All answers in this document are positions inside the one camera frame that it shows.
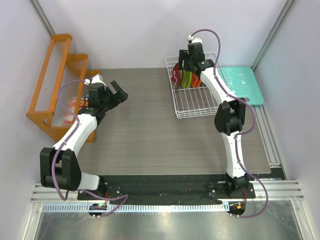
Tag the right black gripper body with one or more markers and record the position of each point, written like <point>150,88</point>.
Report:
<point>189,58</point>

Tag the white wire dish rack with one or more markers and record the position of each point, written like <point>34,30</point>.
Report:
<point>190,102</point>

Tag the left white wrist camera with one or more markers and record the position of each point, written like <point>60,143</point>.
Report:
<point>96,79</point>

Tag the white slotted cable duct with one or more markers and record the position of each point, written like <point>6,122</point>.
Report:
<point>100,208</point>

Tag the teal cutting board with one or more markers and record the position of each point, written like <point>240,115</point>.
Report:
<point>242,83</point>

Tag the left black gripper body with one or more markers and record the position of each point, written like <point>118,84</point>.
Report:
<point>110,101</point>

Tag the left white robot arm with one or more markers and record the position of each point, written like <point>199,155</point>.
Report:
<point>59,167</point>

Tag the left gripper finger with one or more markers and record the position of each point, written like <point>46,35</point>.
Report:
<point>122,96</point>
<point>116,87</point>

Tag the lime green plate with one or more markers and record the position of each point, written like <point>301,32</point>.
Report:
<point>186,79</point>

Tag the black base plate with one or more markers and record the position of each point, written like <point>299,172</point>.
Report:
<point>167,190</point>

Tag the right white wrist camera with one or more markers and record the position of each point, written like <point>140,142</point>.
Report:
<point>193,41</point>

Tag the red snack package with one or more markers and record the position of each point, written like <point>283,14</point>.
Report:
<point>69,118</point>

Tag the orange wooden shelf rack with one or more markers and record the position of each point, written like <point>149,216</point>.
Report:
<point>58,81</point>

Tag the red floral plate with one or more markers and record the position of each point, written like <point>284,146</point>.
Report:
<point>176,77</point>

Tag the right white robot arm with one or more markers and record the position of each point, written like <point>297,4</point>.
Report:
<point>229,118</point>

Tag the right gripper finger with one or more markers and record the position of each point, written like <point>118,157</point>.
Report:
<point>183,56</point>
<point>188,65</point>

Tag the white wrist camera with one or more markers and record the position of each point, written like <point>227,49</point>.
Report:
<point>193,41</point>
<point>96,79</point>

